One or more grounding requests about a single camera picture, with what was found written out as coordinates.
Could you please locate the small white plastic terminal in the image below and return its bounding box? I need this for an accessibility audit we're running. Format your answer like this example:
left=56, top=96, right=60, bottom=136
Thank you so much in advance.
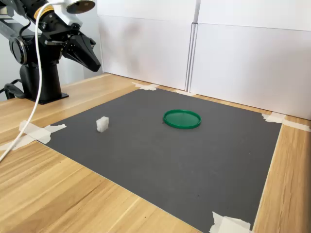
left=96, top=116, right=109, bottom=133

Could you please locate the round green lid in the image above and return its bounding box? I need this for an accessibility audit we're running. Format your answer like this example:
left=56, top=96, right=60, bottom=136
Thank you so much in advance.
left=162, top=109, right=202, bottom=130

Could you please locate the white partition panel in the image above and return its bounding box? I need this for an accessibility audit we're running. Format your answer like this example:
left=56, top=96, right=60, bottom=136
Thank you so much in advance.
left=97, top=0, right=195, bottom=92
left=189, top=0, right=311, bottom=121

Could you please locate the white tape strip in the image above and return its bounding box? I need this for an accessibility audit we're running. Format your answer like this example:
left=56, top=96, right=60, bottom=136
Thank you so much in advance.
left=18, top=120, right=52, bottom=144
left=132, top=82, right=157, bottom=91
left=0, top=123, right=67, bottom=151
left=209, top=216, right=251, bottom=233
left=174, top=89, right=196, bottom=97
left=138, top=83, right=160, bottom=91
left=211, top=211, right=251, bottom=231
left=280, top=118, right=311, bottom=133
left=261, top=112, right=287, bottom=124

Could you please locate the clear panel connector strip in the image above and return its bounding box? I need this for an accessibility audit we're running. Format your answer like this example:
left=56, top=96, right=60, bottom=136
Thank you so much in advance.
left=185, top=21, right=199, bottom=93

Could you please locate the dark grey mat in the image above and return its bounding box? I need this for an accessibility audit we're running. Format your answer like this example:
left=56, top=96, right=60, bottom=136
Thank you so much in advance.
left=45, top=88, right=284, bottom=233

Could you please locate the white camera cable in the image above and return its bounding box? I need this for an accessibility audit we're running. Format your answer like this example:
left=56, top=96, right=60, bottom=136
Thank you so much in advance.
left=0, top=1, right=65, bottom=163

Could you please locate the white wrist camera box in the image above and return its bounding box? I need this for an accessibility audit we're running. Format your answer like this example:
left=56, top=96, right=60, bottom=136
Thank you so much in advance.
left=47, top=0, right=97, bottom=27

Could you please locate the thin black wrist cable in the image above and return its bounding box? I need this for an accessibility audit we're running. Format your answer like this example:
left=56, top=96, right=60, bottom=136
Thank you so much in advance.
left=19, top=17, right=33, bottom=37

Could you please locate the thick black braided cable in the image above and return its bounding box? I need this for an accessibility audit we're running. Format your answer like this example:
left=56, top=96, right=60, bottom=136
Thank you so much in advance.
left=0, top=79, right=25, bottom=100

